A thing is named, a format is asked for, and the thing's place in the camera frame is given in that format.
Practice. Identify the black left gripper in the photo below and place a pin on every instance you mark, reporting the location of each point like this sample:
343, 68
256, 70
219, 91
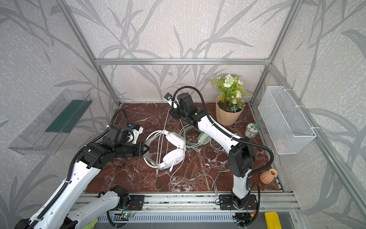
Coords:
141, 149

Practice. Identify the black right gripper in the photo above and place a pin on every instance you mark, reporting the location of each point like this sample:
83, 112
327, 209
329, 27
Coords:
175, 113

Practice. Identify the white over-ear headphones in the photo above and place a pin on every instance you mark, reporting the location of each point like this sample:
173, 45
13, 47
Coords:
171, 158

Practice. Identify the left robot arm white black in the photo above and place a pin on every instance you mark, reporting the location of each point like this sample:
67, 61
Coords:
116, 141

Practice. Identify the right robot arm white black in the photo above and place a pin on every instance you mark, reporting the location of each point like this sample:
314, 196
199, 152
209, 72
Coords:
240, 151

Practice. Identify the mint green over-ear headphones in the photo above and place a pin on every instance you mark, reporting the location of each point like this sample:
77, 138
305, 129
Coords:
203, 138

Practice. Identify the potted plant beige pot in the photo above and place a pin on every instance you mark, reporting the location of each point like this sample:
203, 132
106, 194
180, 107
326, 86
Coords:
229, 103

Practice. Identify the small green white tin can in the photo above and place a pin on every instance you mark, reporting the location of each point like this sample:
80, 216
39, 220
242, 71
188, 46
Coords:
252, 130

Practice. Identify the light green object front left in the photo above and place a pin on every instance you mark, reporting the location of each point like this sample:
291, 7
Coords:
91, 225

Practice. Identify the small terracotta vase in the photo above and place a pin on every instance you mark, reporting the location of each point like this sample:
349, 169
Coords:
268, 176

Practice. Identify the yellow object at front edge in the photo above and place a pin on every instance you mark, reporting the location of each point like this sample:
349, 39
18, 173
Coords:
272, 220

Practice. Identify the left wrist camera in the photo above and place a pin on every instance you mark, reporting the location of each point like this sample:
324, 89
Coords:
133, 133

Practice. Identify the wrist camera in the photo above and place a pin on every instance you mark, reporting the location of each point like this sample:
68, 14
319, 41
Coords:
133, 133
171, 101

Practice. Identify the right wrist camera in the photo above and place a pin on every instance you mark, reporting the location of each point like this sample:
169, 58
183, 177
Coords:
171, 101

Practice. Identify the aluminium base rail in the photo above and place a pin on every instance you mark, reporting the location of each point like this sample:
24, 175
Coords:
199, 207

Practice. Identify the clear plastic wall shelf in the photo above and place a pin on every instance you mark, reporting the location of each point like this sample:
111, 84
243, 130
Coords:
49, 130

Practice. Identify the white wire mesh basket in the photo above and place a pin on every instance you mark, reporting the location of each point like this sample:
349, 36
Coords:
286, 124

